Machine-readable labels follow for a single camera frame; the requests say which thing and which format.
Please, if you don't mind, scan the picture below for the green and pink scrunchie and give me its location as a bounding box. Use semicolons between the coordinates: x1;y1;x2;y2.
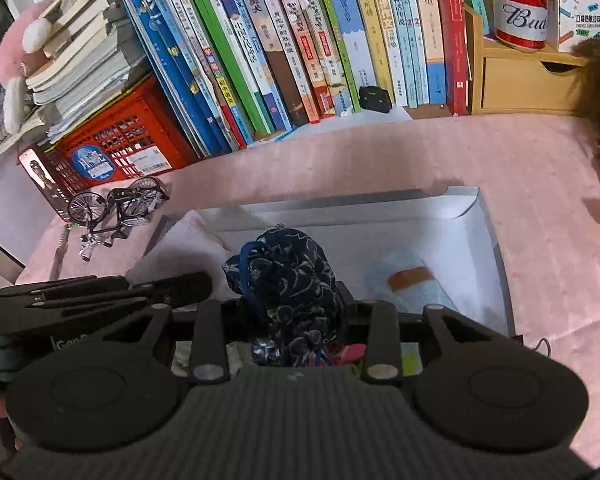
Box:
330;342;424;382

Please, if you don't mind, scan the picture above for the green striped cloth doll dress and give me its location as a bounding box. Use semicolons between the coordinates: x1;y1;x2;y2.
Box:
171;340;254;377

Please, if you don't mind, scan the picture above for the white fluffy plush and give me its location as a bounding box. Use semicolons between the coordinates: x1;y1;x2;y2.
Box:
125;210;237;300

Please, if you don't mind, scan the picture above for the plastic bag with blue masks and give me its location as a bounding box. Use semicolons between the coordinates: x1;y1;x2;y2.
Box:
365;247;458;314

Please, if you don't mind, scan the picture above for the blue floral brocade pouch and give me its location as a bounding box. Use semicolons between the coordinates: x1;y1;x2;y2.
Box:
223;224;344;367

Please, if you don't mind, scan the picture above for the miniature black bicycle model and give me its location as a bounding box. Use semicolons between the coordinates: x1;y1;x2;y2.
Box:
67;177;170;262

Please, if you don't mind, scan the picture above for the smartphone showing woman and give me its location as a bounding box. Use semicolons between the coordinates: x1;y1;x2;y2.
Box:
18;148;71;222

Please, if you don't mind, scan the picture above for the grey cardboard box tray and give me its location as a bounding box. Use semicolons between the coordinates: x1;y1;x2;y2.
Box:
143;186;515;336

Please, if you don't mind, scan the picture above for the red plastic crate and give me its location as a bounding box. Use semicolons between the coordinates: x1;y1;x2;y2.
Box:
42;76;199;192

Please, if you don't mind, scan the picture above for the stack of grey books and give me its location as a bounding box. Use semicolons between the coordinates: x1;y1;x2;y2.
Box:
0;0;148;156

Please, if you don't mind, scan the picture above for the pink plush bunny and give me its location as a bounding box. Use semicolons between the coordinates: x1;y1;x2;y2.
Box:
0;0;52;134

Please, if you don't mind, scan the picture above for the row of upright books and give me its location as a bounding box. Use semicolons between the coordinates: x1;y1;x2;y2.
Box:
122;0;468;158

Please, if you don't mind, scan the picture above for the small wooden drawer box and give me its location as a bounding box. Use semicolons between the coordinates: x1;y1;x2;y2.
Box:
464;6;585;115

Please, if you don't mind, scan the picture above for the red Budweiser can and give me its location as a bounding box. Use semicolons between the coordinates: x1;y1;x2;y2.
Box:
493;0;548;52

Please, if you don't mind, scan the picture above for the white paper clip box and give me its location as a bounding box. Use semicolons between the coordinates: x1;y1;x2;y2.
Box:
546;0;600;52

